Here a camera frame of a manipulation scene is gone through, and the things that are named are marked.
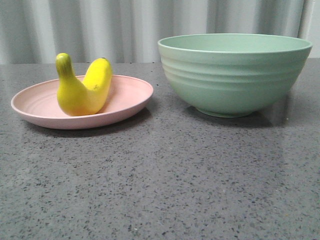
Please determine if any yellow toy banana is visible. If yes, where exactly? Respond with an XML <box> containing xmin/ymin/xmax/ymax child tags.
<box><xmin>55</xmin><ymin>53</ymin><xmax>113</xmax><ymax>117</ymax></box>

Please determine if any green ribbed bowl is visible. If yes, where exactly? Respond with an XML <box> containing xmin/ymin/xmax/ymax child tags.
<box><xmin>158</xmin><ymin>33</ymin><xmax>313</xmax><ymax>118</ymax></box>

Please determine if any pink plate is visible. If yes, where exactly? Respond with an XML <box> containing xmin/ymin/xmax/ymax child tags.
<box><xmin>11</xmin><ymin>75</ymin><xmax>154</xmax><ymax>130</ymax></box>

